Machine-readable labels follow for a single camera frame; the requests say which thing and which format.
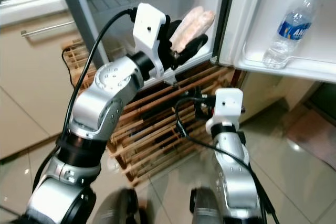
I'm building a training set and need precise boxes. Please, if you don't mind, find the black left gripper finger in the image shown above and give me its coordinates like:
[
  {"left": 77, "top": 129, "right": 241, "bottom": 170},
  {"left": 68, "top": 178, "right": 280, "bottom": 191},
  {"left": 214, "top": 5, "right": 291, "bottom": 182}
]
[
  {"left": 160, "top": 17, "right": 184, "bottom": 52},
  {"left": 175, "top": 33, "right": 211, "bottom": 69}
]

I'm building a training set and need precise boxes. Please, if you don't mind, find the pink sausage pack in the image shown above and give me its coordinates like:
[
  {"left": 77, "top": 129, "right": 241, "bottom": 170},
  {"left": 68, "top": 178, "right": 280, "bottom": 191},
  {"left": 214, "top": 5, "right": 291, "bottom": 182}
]
[{"left": 170, "top": 6, "right": 216, "bottom": 55}]

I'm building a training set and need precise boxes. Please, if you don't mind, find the white fridge door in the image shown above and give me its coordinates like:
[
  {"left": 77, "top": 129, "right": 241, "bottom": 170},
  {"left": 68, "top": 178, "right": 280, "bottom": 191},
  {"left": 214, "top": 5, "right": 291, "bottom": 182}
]
[{"left": 218, "top": 0, "right": 336, "bottom": 83}]

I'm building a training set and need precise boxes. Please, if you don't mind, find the wooden slatted rack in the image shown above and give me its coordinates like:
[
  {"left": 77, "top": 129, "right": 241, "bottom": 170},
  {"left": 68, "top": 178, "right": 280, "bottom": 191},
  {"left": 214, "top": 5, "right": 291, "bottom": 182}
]
[{"left": 60, "top": 40, "right": 248, "bottom": 189}]

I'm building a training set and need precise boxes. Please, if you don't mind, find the grey robot right leg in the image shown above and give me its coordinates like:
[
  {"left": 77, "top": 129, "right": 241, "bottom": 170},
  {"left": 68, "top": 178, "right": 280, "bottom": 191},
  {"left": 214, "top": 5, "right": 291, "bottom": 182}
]
[{"left": 190, "top": 187, "right": 229, "bottom": 224}]

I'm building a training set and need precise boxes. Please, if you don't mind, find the grey robot leg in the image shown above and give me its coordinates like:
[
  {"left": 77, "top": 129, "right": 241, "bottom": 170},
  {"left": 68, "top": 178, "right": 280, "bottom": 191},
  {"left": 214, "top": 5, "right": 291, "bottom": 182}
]
[
  {"left": 94, "top": 188, "right": 140, "bottom": 224},
  {"left": 190, "top": 187, "right": 229, "bottom": 224}
]

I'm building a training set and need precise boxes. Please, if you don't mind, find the clear water bottle blue label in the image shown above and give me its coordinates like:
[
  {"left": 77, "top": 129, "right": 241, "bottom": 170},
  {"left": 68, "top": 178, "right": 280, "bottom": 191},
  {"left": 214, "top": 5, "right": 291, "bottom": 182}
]
[{"left": 262, "top": 0, "right": 326, "bottom": 70}]

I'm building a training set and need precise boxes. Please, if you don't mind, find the cream kitchen cabinet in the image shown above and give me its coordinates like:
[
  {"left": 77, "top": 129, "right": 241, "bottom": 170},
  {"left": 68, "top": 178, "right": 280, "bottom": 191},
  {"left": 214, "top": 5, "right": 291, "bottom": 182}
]
[{"left": 0, "top": 4, "right": 85, "bottom": 159}]

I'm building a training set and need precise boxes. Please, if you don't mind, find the grey robot left leg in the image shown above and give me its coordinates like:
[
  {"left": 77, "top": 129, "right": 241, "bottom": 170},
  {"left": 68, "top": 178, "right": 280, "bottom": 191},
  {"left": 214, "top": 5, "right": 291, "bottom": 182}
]
[{"left": 94, "top": 188, "right": 140, "bottom": 224}]

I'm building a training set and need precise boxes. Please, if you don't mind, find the white countertop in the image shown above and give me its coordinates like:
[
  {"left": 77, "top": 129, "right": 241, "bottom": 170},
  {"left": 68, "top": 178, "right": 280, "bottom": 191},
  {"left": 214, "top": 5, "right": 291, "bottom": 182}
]
[{"left": 0, "top": 0, "right": 72, "bottom": 26}]

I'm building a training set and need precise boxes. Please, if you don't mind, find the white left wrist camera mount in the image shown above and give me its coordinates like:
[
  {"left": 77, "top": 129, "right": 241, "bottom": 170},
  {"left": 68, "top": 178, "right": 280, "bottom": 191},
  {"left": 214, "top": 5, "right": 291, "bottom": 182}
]
[{"left": 132, "top": 3, "right": 172, "bottom": 86}]

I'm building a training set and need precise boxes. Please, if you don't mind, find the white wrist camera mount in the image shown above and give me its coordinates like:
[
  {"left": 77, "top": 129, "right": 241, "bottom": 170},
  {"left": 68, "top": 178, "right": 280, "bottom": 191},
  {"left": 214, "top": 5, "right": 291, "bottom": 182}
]
[
  {"left": 205, "top": 88, "right": 244, "bottom": 133},
  {"left": 132, "top": 3, "right": 172, "bottom": 86}
]

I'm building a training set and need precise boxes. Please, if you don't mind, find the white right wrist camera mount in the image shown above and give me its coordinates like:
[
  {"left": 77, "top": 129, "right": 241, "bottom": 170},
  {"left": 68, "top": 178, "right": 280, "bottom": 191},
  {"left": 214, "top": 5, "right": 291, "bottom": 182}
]
[{"left": 205, "top": 88, "right": 244, "bottom": 133}]

